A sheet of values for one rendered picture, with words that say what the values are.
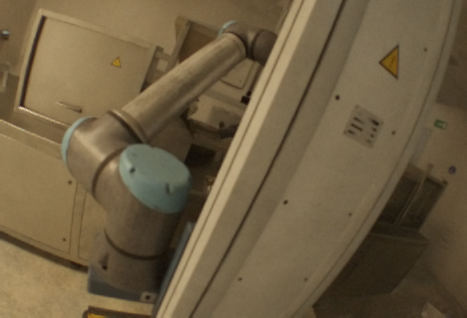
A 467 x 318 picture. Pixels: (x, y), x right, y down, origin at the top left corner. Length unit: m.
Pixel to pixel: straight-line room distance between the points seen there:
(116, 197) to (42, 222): 1.07
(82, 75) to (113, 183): 0.90
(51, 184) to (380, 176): 1.29
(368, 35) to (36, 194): 1.43
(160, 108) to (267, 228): 0.39
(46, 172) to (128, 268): 0.87
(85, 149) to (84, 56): 0.81
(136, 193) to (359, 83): 0.39
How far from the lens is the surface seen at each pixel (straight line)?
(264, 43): 0.84
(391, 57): 0.43
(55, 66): 1.40
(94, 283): 0.60
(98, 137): 0.58
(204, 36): 1.27
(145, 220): 0.47
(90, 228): 1.41
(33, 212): 1.52
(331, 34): 0.35
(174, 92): 0.66
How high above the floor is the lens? 1.33
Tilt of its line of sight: 13 degrees down
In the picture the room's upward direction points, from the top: 24 degrees clockwise
